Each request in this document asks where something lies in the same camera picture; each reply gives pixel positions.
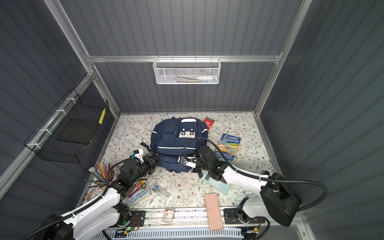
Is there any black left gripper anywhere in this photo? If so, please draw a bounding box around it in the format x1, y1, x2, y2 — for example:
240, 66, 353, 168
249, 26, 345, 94
130, 152, 160, 186

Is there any purple 143-storey treehouse book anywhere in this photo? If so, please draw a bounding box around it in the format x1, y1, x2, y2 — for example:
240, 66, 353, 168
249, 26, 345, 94
125, 180, 151, 208

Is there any navy blue student backpack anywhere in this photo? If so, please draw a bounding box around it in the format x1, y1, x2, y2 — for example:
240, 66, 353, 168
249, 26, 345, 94
140, 117, 209, 173

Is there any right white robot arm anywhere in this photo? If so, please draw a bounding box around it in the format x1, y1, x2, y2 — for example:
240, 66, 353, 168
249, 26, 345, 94
182, 147, 302, 227

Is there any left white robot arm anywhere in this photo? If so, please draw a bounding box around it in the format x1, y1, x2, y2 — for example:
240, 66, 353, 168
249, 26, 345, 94
32, 155, 162, 240

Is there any clear plastic pen pack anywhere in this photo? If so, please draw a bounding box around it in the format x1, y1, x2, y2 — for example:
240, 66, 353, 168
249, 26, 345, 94
150, 184, 171, 202

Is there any blue 91-storey treehouse book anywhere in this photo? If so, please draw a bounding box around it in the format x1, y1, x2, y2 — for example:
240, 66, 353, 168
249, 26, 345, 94
218, 134, 241, 161

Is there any cup of coloured pencils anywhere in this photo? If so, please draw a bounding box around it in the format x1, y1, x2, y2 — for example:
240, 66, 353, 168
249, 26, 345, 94
85, 160, 117, 188

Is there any light blue calculator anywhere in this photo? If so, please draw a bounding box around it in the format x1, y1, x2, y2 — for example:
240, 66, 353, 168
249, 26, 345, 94
202, 173, 231, 194

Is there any red card packet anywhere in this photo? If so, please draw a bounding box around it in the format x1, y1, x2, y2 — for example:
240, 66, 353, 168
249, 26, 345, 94
204, 118, 215, 130

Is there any pink pencil case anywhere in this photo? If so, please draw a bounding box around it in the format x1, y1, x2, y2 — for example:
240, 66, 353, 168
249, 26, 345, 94
205, 193, 224, 231

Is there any small clear eraser box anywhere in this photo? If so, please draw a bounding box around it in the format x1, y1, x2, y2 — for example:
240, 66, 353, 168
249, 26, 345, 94
162, 207, 175, 224

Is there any yellow tag on basket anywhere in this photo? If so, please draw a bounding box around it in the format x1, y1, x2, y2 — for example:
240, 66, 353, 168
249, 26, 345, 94
99, 108, 106, 125

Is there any white glue bottle in basket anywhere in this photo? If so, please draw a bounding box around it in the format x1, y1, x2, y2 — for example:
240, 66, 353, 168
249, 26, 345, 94
196, 76, 217, 83

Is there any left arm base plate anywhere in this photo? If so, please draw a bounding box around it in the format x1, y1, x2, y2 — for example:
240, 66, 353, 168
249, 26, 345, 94
113, 211, 147, 228

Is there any left black corrugated cable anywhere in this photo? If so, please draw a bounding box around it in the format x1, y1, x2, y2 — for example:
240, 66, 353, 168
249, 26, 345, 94
22, 158, 142, 240

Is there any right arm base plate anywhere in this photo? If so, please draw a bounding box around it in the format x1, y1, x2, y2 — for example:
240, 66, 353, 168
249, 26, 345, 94
223, 208, 265, 225

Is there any black wire mesh basket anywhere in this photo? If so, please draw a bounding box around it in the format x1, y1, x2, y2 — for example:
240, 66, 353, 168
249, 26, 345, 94
25, 91, 109, 164

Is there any white wire mesh basket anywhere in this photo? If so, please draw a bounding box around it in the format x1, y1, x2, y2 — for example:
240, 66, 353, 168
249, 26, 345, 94
153, 59, 222, 85

